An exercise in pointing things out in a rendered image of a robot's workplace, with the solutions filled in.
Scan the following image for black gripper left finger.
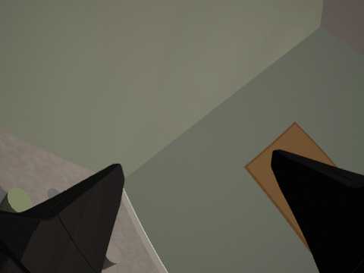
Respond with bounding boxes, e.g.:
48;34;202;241
0;164;125;273

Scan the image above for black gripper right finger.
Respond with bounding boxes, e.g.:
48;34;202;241
271;149;364;273

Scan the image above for grey cylinder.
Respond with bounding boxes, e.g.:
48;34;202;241
102;243;121;270

